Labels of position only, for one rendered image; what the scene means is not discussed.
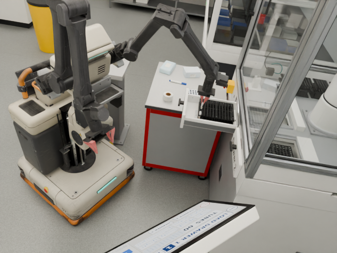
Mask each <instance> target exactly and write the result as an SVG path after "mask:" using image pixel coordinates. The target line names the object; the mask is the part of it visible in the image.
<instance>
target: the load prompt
mask: <svg viewBox="0 0 337 253"><path fill-rule="evenodd" d="M231 214H233V212H226V211H224V212H222V213H221V214H219V215H217V216H216V217H214V218H212V219H210V220H209V221H207V222H205V223H204V224H202V225H200V226H198V227H197V228H195V229H193V230H192V231H190V232H188V233H186V234H185V235H183V236H181V237H180V238H178V239H176V240H174V241H173V242H171V243H169V244H168V245H166V246H164V247H162V248H161V249H159V250H157V251H156V252H154V253H168V252H170V251H171V250H173V249H175V248H176V247H178V246H180V245H181V244H183V243H185V242H186V241H188V240H190V239H191V238H193V237H195V236H196V235H198V234H200V233H201V232H203V231H205V230H206V229H208V228H210V227H211V226H213V225H215V224H216V223H218V222H220V221H221V220H223V219H225V218H226V217H228V216H230V215H231Z"/></svg>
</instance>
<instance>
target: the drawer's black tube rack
mask: <svg viewBox="0 0 337 253"><path fill-rule="evenodd" d="M199 103H200V102H199ZM198 115H199V108H198ZM201 115H202V116H201V117H200V119H205V120H210V121H216V122H222V123H228V124H233V122H234V106H233V104H231V103H225V102H219V101H214V100H207V101H206V102H205V103H204V104H203V108H202V114H201ZM198 117H199V116H198Z"/></svg>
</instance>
